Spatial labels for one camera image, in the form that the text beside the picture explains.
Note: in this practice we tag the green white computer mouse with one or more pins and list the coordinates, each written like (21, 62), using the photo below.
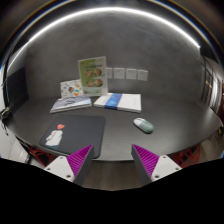
(143, 125)

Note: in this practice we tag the white wall socket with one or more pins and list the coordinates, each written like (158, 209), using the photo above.
(109, 72)
(131, 74)
(142, 75)
(119, 73)

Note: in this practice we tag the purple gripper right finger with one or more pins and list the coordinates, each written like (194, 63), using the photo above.
(152, 167)

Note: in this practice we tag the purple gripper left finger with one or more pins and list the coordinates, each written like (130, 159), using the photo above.
(74, 167)

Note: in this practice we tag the green standing flyer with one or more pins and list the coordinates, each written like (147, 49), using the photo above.
(93, 75)

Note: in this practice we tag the red stool right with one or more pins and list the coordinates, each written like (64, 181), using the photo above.
(187, 157)

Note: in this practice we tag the white box with blue band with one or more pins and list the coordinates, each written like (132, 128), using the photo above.
(119, 101)

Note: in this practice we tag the red stool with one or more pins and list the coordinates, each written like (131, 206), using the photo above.
(187, 157)
(42, 157)

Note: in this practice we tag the red stool left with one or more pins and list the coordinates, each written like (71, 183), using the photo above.
(42, 157)

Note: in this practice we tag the black mouse pad with cartoon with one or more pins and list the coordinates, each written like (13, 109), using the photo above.
(70, 133)

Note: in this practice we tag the small colourful standing card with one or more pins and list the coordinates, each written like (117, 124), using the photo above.
(72, 88)

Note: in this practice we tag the black monitor at left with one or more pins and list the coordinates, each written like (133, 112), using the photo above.
(17, 92)

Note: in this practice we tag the striped grey book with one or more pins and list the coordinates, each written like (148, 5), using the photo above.
(71, 103)

